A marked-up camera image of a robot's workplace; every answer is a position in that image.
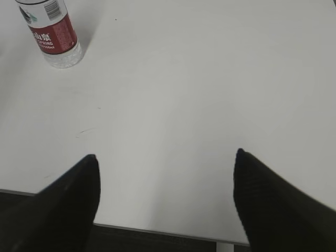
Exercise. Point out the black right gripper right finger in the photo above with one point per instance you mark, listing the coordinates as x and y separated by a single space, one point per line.
275 215

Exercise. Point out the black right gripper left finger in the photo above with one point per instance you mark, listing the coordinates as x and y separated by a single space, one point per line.
58 218

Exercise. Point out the clear red-label water bottle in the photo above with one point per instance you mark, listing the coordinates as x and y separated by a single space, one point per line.
53 32

